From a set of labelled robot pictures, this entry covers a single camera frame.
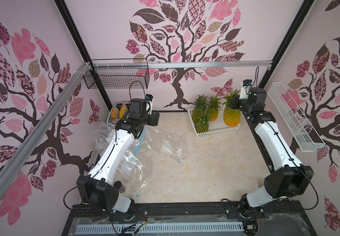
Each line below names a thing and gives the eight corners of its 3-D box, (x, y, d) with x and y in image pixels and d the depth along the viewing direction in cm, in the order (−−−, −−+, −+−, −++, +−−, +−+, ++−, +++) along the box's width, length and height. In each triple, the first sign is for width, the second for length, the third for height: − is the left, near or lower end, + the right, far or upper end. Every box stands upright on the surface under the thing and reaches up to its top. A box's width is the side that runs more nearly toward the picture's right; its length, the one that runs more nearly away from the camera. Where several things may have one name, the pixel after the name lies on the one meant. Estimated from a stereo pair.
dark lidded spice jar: (118, 192, 81) (112, 187, 74) (119, 186, 84) (114, 180, 76) (124, 192, 81) (119, 187, 74) (126, 186, 84) (121, 180, 76)
